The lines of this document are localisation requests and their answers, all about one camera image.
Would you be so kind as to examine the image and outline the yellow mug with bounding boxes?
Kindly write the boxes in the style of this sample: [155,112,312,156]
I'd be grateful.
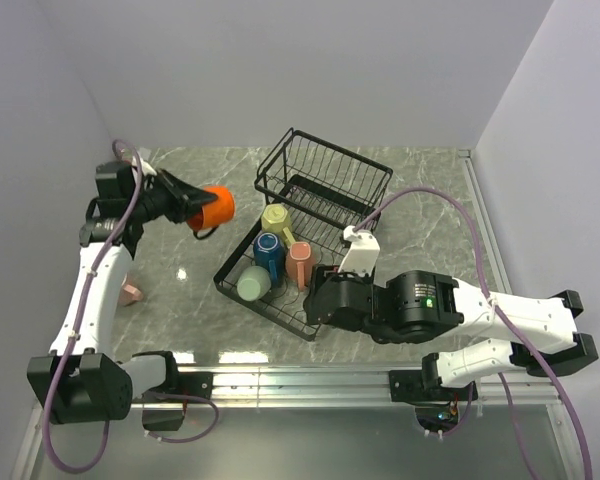
[260,203,296,247]

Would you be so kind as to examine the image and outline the orange mug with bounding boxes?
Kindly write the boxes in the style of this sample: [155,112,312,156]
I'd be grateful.
[187,185,235,240]

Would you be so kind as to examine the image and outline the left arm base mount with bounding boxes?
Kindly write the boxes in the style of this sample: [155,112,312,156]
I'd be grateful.
[141,371,214,401]

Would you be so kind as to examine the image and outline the mint green cup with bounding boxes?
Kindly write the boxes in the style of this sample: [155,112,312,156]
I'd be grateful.
[237,265,271,302]

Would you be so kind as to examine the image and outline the black wire dish rack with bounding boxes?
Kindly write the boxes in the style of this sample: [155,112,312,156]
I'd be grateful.
[213,128,393,341]

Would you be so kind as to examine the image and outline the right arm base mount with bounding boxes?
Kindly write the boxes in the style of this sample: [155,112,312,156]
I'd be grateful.
[388,353,479,406]

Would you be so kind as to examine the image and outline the aluminium mounting rail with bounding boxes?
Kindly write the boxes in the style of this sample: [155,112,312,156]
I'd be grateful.
[9,149,586,480]

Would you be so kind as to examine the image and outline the pink floral mug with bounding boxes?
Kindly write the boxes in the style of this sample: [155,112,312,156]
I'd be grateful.
[285,241,314,291]

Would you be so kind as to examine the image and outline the blue faceted mug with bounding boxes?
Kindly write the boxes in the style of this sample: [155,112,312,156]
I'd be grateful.
[253,232,286,288]

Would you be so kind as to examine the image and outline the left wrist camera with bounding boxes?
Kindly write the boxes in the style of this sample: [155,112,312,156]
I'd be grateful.
[128,158,157,177]

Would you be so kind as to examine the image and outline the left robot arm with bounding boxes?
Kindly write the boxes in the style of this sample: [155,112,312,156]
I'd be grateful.
[27,160,218,425]

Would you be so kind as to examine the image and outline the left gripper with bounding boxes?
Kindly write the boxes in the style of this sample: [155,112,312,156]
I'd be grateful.
[129,168,217,224]

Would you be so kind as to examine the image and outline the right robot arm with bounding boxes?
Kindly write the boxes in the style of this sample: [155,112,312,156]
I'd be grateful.
[303,265,599,400]

